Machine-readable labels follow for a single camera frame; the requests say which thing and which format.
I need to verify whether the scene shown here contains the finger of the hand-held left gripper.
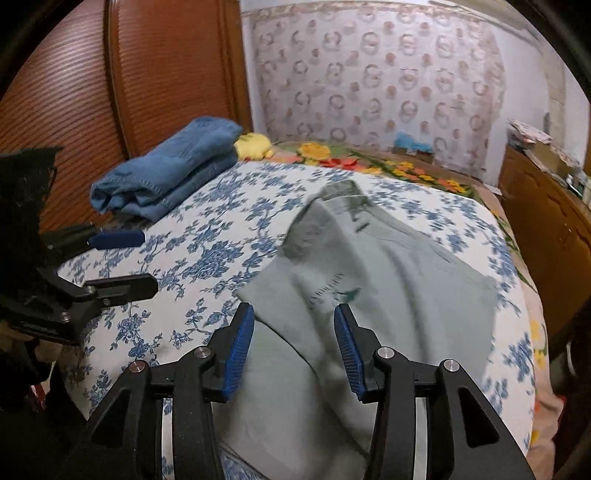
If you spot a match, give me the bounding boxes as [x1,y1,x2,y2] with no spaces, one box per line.
[84,272,160,304]
[41,224,146,262]

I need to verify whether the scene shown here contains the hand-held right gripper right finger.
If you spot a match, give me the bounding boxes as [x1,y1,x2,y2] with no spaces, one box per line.
[333,302,536,480]

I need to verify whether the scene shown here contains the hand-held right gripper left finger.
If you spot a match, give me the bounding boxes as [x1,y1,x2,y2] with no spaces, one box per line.
[62,303,256,480]

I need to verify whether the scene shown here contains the grey-green pants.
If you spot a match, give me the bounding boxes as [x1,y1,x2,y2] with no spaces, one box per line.
[219,180,499,480]

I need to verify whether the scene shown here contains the blue floral white bedsheet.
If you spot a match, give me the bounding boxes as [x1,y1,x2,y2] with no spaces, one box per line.
[58,159,536,480]

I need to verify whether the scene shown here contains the folded blue jeans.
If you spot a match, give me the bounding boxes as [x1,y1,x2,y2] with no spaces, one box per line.
[90,116,245,221]

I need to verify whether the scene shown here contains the wooden louvered wardrobe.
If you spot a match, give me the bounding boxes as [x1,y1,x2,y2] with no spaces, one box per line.
[0,0,253,234]

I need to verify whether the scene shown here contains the light blue toy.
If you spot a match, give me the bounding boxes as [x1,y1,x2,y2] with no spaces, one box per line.
[394,131,435,153]

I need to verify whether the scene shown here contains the wooden cabinet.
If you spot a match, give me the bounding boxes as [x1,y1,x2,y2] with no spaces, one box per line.
[498,144,591,344]

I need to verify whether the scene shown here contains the cardboard box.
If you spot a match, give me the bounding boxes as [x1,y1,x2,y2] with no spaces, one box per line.
[526,138,583,182]

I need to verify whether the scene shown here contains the patterned folded cloth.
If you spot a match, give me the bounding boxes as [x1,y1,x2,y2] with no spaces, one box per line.
[508,119,553,145]

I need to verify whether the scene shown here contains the ring patterned curtain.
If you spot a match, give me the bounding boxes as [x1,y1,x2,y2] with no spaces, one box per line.
[242,4,507,185]

